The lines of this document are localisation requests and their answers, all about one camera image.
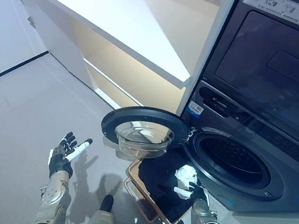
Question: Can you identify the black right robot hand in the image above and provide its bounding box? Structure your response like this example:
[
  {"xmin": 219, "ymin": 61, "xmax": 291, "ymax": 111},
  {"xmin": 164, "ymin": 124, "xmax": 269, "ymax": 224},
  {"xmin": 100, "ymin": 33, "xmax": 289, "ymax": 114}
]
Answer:
[{"xmin": 172, "ymin": 177, "xmax": 210, "ymax": 205}]

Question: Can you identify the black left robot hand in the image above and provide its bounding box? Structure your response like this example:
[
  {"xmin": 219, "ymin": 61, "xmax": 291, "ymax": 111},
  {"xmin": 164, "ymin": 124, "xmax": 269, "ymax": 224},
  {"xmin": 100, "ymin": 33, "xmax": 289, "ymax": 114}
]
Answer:
[{"xmin": 46, "ymin": 129, "xmax": 94, "ymax": 184}]

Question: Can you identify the white cloth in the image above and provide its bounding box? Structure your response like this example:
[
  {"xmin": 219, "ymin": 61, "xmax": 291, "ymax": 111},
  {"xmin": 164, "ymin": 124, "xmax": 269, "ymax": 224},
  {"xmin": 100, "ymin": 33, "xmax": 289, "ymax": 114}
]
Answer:
[{"xmin": 173, "ymin": 162, "xmax": 200, "ymax": 189}]

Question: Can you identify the tan laundry basket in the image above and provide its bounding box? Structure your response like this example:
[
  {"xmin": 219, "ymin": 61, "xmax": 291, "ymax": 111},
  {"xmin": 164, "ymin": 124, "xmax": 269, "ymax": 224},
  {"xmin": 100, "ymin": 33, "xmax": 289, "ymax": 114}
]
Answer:
[{"xmin": 118, "ymin": 155, "xmax": 215, "ymax": 224}]

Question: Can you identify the dark grey washing machine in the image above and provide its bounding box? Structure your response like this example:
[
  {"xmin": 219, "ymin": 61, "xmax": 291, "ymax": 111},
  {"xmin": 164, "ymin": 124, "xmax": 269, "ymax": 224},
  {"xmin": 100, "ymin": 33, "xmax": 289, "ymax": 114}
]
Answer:
[{"xmin": 165, "ymin": 77, "xmax": 299, "ymax": 224}]

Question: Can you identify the black garment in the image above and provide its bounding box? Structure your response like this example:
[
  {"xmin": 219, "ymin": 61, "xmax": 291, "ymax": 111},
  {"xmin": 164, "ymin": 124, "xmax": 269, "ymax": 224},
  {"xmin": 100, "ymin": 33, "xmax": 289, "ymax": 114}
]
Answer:
[{"xmin": 132, "ymin": 145, "xmax": 214, "ymax": 222}]

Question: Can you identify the silver left robot leg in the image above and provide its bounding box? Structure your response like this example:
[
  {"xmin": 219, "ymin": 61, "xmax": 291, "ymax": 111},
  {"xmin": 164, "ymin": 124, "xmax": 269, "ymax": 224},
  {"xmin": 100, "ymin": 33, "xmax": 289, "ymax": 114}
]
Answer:
[{"xmin": 86, "ymin": 191, "xmax": 122, "ymax": 224}]

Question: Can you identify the white washer plinth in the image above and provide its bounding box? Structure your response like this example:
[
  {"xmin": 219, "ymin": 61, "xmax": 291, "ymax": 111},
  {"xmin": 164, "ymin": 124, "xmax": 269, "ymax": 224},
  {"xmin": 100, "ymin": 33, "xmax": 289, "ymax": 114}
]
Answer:
[{"xmin": 231, "ymin": 209, "xmax": 299, "ymax": 224}]

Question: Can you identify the blue white energy sticker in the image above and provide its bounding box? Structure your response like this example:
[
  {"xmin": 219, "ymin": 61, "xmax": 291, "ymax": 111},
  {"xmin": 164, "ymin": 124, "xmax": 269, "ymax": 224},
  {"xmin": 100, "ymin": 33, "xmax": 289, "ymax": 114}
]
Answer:
[{"xmin": 186, "ymin": 100, "xmax": 205, "ymax": 117}]

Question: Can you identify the round glass washer door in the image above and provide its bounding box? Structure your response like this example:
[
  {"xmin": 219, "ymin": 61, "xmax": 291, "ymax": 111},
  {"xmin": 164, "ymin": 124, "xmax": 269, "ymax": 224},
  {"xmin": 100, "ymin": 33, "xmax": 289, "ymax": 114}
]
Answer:
[{"xmin": 96, "ymin": 100, "xmax": 192, "ymax": 169}]

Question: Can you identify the white vertical cabinet panel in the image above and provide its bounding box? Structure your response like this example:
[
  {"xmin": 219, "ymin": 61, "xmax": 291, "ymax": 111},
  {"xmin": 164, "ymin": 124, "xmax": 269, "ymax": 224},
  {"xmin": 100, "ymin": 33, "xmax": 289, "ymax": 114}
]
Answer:
[{"xmin": 175, "ymin": 0, "xmax": 247, "ymax": 124}]

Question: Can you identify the dark grey stacked dryer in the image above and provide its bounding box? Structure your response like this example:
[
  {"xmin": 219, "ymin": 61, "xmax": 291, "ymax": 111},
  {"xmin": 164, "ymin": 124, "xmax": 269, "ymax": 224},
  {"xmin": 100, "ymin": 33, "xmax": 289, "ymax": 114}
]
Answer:
[{"xmin": 195, "ymin": 0, "xmax": 299, "ymax": 140}]

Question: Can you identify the white counter cabinet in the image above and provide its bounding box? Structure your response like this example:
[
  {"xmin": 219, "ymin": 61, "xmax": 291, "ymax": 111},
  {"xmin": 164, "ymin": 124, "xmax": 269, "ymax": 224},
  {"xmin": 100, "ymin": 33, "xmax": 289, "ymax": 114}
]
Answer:
[{"xmin": 0, "ymin": 0, "xmax": 222, "ymax": 124}]

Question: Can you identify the white instruction sticker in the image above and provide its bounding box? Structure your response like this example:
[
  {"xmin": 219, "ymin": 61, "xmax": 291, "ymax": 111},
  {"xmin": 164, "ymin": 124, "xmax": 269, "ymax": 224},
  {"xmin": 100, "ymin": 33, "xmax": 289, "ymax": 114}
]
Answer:
[{"xmin": 239, "ymin": 0, "xmax": 299, "ymax": 28}]

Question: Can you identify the thin cable on floor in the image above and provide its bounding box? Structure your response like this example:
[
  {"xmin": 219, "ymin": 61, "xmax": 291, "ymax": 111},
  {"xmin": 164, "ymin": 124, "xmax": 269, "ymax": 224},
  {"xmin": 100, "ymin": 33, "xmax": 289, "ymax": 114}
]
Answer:
[{"xmin": 64, "ymin": 178, "xmax": 89, "ymax": 224}]

